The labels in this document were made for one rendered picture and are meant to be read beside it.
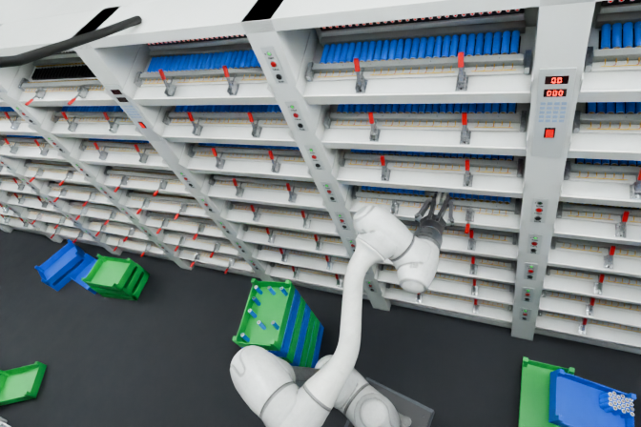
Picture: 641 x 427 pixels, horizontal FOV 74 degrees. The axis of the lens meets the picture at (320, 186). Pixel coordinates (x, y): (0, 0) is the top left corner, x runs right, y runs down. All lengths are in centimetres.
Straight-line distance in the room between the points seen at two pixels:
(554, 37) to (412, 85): 35
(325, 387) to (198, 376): 153
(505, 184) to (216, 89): 96
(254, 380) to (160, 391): 154
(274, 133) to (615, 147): 99
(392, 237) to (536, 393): 128
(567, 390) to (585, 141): 126
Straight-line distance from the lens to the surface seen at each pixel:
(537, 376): 232
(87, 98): 193
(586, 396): 227
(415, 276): 123
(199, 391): 269
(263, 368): 134
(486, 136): 128
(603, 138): 129
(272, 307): 209
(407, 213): 160
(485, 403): 228
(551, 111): 116
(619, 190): 143
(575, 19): 103
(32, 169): 307
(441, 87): 116
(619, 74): 117
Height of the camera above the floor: 221
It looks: 46 degrees down
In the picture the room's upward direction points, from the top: 24 degrees counter-clockwise
